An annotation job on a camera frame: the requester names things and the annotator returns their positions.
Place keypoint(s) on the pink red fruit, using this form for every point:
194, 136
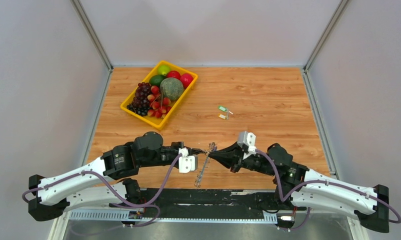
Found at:
186, 79

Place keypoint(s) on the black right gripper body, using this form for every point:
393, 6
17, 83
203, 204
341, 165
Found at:
253, 161

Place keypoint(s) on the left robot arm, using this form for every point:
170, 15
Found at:
108, 180

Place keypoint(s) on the dark green lime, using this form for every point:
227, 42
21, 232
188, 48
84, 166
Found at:
156, 80

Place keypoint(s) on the dark grape bunch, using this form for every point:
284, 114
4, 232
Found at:
140, 104

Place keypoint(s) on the red apple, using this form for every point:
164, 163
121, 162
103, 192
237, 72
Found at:
173, 74

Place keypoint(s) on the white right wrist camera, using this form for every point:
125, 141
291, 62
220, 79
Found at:
246, 141

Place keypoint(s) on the keyring bunch with blue tag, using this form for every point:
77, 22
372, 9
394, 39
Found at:
211, 148

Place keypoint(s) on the yellow plastic fruit tray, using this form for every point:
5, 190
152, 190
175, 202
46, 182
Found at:
159, 123

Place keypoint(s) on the green cantaloupe melon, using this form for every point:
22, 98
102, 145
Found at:
171, 88

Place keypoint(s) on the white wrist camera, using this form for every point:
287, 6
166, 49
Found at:
246, 141
187, 162

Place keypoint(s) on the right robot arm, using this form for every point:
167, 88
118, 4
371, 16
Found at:
303, 187

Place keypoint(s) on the green key tag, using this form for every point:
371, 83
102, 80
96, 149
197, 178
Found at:
223, 109

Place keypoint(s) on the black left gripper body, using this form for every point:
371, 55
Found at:
174, 150

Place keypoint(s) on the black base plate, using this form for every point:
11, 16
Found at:
216, 204

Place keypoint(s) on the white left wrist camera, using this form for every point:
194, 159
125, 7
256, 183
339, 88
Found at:
187, 162

